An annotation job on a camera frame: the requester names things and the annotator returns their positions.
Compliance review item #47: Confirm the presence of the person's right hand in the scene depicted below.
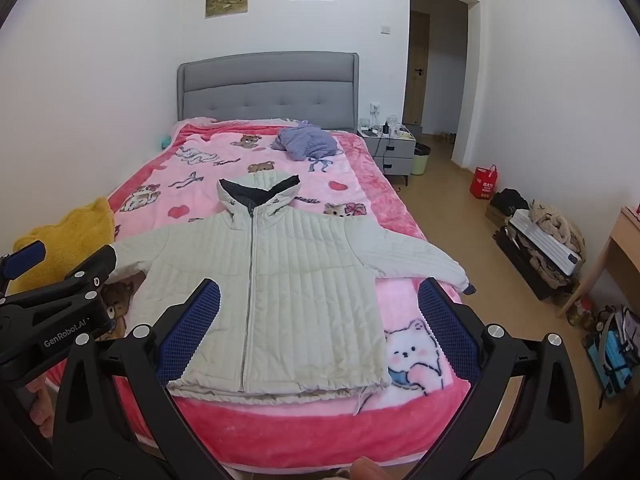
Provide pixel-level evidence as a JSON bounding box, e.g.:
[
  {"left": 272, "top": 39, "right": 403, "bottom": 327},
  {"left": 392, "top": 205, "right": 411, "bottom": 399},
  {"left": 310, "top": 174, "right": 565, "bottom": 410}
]
[{"left": 349, "top": 457, "right": 397, "bottom": 480}]

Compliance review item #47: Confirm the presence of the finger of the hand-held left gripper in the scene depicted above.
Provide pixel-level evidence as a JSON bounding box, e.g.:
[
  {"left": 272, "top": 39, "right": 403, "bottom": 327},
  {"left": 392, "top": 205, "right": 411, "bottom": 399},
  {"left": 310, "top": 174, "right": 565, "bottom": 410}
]
[
  {"left": 0, "top": 240, "right": 47, "bottom": 283},
  {"left": 64, "top": 243, "right": 118, "bottom": 302}
]

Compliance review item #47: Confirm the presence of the white quilted hooded jacket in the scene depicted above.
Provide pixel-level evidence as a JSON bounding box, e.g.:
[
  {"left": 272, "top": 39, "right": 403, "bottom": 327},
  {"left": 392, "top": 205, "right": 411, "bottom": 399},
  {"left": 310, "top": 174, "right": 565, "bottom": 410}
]
[{"left": 107, "top": 170, "right": 477, "bottom": 405}]

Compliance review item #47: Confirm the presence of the grey backpack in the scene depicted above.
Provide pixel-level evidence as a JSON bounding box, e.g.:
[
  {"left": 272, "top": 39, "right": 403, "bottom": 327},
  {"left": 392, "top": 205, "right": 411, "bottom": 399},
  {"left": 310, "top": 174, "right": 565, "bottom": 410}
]
[{"left": 594, "top": 304, "right": 640, "bottom": 401}]

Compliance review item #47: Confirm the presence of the purple fuzzy garment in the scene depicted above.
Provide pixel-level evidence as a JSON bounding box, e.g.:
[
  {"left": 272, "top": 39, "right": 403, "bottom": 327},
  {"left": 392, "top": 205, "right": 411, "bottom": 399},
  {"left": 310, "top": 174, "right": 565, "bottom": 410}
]
[{"left": 271, "top": 121, "right": 344, "bottom": 162}]

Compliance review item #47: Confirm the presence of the wooden door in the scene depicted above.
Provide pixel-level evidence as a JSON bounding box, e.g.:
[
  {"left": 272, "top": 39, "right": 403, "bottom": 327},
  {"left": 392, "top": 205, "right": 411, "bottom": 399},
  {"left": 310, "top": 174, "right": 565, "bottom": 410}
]
[{"left": 403, "top": 10, "right": 431, "bottom": 127}]

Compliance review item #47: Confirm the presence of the long white box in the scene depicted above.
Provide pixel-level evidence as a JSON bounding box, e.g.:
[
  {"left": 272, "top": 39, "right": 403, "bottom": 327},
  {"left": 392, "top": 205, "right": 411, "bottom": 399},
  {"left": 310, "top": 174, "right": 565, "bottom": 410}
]
[{"left": 506, "top": 209, "right": 584, "bottom": 277}]

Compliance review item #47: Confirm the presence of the beige patterned cloth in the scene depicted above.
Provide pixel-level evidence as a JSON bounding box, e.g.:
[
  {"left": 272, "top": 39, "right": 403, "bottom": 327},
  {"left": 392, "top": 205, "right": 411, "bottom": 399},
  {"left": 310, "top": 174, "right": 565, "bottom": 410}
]
[{"left": 529, "top": 200, "right": 587, "bottom": 288}]

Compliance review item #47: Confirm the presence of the red shopping bag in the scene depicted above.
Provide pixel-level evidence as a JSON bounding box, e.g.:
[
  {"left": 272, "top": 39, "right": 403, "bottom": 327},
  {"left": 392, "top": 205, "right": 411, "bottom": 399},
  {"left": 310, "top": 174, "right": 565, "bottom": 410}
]
[{"left": 470, "top": 164, "right": 500, "bottom": 201}]

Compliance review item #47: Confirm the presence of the person's left hand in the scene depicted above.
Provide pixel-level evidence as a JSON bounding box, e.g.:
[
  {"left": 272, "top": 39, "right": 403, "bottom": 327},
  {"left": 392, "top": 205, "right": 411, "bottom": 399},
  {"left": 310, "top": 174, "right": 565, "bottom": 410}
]
[{"left": 26, "top": 377, "right": 55, "bottom": 438}]

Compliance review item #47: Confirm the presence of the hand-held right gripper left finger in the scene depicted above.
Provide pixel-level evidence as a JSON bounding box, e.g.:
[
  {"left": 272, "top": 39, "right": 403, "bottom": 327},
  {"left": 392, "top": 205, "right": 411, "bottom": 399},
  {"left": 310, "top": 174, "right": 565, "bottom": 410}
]
[{"left": 52, "top": 279, "right": 222, "bottom": 480}]

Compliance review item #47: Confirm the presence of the yellow fuzzy blanket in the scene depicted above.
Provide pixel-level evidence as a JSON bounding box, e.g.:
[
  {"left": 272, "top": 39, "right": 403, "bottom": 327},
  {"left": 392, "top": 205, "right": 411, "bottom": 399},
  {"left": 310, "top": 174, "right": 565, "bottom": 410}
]
[{"left": 12, "top": 197, "right": 117, "bottom": 297}]

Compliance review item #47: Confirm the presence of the small bottle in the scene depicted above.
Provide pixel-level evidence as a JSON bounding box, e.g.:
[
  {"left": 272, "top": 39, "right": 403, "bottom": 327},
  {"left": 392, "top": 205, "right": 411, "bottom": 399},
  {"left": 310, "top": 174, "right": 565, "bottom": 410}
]
[{"left": 570, "top": 299, "right": 597, "bottom": 330}]

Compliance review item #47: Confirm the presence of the wooden desk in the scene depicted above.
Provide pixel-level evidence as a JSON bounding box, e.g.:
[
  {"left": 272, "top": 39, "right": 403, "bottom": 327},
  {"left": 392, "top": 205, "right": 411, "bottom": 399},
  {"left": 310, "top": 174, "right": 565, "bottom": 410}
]
[{"left": 565, "top": 205, "right": 640, "bottom": 319}]

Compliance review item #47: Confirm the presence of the black bag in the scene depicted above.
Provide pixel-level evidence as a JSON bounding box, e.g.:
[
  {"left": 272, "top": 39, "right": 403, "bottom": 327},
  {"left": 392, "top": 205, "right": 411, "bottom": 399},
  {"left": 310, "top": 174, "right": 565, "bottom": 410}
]
[{"left": 490, "top": 188, "right": 530, "bottom": 217}]

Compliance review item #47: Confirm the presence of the green trash bin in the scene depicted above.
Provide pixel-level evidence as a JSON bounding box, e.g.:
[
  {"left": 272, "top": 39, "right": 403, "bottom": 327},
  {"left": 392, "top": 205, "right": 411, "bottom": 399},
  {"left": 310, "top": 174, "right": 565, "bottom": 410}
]
[{"left": 413, "top": 143, "right": 432, "bottom": 177}]

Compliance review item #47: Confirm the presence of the cardboard box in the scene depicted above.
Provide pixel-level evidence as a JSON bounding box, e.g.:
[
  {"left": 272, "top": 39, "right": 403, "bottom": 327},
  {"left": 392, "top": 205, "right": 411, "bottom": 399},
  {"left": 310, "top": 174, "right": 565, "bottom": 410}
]
[{"left": 484, "top": 202, "right": 510, "bottom": 229}]

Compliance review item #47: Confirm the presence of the pink printed blanket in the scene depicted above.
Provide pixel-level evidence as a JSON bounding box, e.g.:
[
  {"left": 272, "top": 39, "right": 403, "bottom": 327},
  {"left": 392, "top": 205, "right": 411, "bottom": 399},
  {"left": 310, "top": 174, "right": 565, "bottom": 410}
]
[{"left": 45, "top": 117, "right": 482, "bottom": 467}]

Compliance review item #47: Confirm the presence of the grey nightstand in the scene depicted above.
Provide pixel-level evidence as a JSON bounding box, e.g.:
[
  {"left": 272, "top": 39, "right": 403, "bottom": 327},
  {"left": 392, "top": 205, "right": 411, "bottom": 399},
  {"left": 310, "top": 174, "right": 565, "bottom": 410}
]
[{"left": 357, "top": 126, "right": 417, "bottom": 187}]

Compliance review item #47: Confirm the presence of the grey sofa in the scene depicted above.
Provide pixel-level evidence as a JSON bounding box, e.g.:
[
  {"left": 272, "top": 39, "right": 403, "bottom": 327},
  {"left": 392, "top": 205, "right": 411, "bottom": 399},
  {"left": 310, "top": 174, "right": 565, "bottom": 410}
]
[{"left": 177, "top": 51, "right": 361, "bottom": 133}]

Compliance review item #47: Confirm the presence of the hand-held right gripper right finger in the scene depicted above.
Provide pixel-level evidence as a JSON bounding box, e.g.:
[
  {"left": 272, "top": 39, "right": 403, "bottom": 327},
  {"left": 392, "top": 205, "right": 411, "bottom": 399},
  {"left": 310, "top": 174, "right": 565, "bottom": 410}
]
[{"left": 419, "top": 278, "right": 584, "bottom": 480}]

